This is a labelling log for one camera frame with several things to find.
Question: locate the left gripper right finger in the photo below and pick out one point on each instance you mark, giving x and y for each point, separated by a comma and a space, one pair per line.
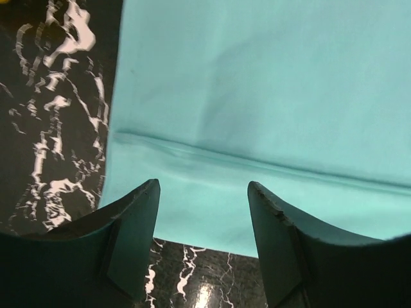
306, 262

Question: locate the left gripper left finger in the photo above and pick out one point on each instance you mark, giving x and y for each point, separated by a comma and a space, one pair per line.
99, 260

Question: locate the teal t-shirt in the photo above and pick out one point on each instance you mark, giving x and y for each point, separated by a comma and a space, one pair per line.
309, 98

